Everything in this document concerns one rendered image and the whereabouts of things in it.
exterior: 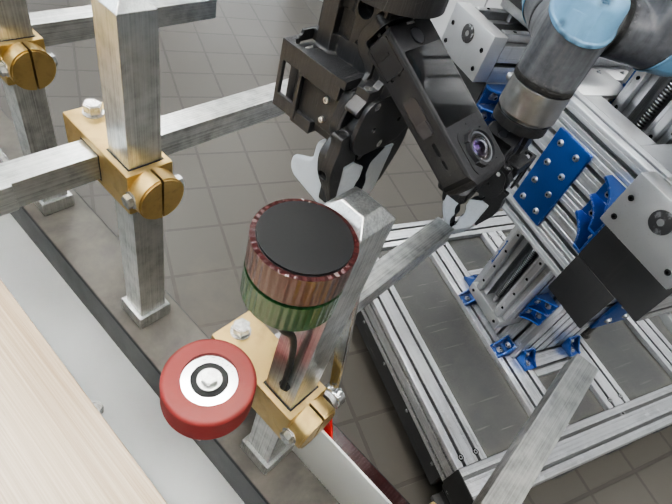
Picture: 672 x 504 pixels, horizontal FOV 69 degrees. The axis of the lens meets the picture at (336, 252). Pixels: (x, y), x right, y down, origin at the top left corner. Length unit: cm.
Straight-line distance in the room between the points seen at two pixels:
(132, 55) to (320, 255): 25
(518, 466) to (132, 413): 48
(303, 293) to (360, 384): 127
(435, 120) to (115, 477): 33
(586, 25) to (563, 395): 40
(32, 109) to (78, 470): 47
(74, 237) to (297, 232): 58
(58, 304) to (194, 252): 91
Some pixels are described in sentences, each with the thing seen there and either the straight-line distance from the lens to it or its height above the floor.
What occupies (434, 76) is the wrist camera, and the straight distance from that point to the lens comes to 33.
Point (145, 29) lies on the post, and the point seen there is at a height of 110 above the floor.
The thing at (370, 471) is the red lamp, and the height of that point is 70.
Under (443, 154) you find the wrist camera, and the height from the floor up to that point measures 113.
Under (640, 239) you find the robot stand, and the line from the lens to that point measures 79.
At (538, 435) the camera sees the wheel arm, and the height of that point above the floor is 86.
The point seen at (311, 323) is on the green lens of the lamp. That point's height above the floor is 107.
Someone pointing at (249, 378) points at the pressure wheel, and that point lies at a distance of 44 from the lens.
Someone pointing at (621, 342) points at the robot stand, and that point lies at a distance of 182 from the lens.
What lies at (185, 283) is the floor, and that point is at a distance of 162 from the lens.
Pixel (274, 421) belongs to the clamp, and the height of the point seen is 84.
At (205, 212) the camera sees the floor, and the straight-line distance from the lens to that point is 183.
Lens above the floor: 130
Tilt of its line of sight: 46 degrees down
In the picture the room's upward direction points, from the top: 20 degrees clockwise
